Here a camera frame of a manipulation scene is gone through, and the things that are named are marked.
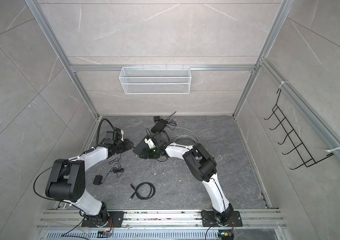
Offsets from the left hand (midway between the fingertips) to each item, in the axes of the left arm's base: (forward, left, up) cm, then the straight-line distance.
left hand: (131, 140), depth 95 cm
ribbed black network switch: (+18, -17, -8) cm, 26 cm away
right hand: (-8, -8, -5) cm, 12 cm away
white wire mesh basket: (+35, -16, +22) cm, 44 cm away
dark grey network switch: (-3, -4, -6) cm, 8 cm away
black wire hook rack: (-29, -81, +25) cm, 90 cm away
